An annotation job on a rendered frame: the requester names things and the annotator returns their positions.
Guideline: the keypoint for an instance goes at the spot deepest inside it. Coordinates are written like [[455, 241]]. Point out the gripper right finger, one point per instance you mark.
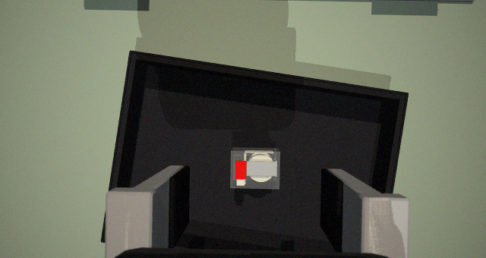
[[356, 218]]

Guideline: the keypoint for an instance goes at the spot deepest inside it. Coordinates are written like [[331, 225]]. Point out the black parts tray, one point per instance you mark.
[[178, 111]]

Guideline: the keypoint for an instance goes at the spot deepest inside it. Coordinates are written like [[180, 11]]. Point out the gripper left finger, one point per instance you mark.
[[155, 213]]

